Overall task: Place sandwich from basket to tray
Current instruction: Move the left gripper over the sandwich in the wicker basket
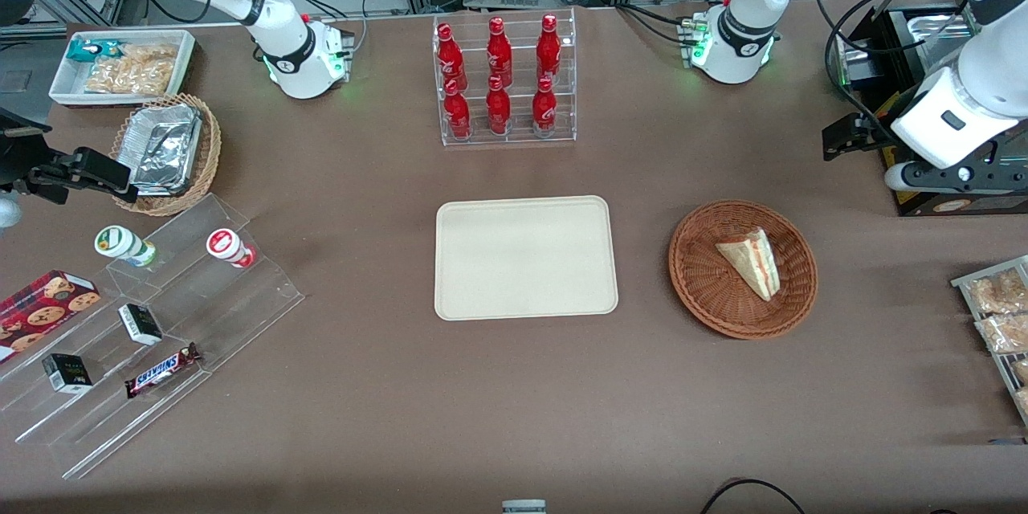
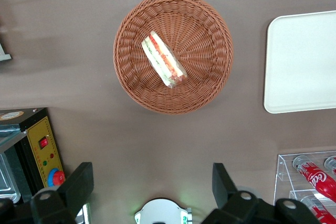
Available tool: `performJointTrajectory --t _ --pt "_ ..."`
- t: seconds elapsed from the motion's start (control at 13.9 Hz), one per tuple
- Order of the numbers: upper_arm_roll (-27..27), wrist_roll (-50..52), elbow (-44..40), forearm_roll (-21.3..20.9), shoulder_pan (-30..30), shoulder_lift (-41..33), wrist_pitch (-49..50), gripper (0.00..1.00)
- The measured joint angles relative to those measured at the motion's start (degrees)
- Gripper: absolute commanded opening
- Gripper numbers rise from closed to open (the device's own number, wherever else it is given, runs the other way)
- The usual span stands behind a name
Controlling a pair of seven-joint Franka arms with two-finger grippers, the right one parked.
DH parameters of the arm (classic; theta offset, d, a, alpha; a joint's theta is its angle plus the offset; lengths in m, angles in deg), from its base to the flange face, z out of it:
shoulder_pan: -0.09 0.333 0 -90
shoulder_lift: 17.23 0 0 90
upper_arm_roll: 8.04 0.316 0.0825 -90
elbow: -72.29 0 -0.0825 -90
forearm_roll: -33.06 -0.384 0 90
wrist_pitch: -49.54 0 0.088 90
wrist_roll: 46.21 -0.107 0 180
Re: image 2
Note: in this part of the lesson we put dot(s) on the steel warmer pan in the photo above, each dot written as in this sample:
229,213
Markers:
6,179

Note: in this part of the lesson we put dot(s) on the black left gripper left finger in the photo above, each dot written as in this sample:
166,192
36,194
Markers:
76,182

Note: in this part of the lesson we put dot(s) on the red emergency stop button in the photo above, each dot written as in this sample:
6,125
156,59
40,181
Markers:
57,177

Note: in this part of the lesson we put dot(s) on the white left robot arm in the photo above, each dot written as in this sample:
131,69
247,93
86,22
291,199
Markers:
162,212

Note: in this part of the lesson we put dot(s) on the triangle sandwich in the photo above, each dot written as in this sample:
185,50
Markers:
163,58

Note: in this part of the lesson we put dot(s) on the red cola bottle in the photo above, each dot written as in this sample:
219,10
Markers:
319,211
331,163
319,179

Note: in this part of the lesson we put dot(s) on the black food warmer yellow panel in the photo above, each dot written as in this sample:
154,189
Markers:
39,134

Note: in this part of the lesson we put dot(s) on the round brown wicker basket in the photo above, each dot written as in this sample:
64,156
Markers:
204,51

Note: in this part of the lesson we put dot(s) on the beige rectangular plastic tray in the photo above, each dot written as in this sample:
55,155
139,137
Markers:
302,64

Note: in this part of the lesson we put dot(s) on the silver warmer side bracket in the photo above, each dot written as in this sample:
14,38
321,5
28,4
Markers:
85,214

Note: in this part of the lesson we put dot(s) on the clear acrylic bottle rack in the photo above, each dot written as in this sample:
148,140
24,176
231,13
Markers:
284,166

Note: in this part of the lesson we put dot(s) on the glass warmer cover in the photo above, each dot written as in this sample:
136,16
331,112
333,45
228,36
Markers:
10,136

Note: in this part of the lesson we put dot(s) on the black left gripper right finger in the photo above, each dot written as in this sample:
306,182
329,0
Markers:
223,184

